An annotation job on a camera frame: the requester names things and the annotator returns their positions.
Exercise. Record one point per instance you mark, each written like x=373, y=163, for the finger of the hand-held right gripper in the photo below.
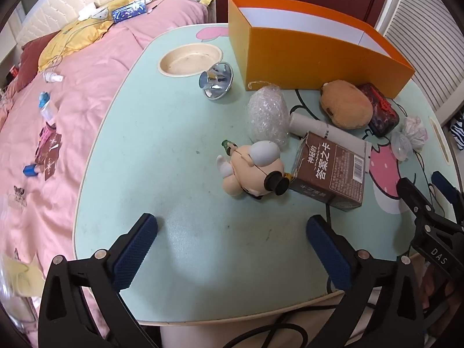
x=417, y=203
x=447, y=188

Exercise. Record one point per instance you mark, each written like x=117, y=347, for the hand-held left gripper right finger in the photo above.
x=328, y=253

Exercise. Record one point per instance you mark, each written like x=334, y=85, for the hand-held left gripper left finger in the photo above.
x=134, y=253

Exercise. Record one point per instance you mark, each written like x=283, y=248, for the clear plastic cup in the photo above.
x=401, y=147

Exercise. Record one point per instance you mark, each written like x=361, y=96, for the white paper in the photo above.
x=415, y=130

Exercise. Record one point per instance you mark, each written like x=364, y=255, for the brown card box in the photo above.
x=330, y=170

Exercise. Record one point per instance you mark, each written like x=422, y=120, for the dark block with red mark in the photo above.
x=380, y=112

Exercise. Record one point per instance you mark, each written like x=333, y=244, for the cream tube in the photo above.
x=340, y=134

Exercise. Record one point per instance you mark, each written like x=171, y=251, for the brown plush toy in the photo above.
x=346, y=103

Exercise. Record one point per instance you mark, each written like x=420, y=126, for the bubble wrap bundle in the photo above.
x=267, y=114

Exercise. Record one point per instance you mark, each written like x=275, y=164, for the orange cardboard box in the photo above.
x=308, y=58

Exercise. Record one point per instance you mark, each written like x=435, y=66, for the green cartoon desktop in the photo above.
x=163, y=188

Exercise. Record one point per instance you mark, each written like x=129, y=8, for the person's right hand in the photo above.
x=435, y=288

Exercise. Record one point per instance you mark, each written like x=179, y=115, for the zebra print bag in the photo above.
x=458, y=130

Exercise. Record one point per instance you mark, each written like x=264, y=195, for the person's lap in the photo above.
x=203, y=335

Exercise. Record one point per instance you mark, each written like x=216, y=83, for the brown paper cards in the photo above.
x=49, y=152

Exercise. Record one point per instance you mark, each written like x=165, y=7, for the small blue bottle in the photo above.
x=31, y=169

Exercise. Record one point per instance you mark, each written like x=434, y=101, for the white louvered door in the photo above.
x=427, y=36

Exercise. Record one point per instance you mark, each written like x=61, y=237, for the pink blanket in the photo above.
x=90, y=98

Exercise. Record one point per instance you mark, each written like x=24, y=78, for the small white bottle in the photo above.
x=52, y=77

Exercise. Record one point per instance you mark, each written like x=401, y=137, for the dark red pillow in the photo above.
x=31, y=61

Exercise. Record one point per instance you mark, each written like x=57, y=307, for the yellow pillow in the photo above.
x=72, y=40

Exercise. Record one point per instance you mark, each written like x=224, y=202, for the smartphone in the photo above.
x=128, y=11

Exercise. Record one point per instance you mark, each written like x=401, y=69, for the white tissue pack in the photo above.
x=92, y=11

